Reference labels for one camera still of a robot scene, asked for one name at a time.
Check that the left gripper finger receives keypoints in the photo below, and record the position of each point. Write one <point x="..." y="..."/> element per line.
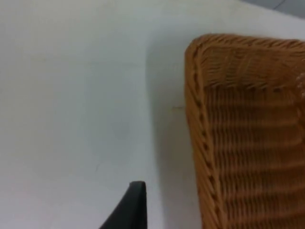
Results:
<point x="133" y="207"/>

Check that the pale brown wicker basket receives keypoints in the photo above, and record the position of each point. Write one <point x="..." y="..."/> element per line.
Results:
<point x="250" y="143"/>

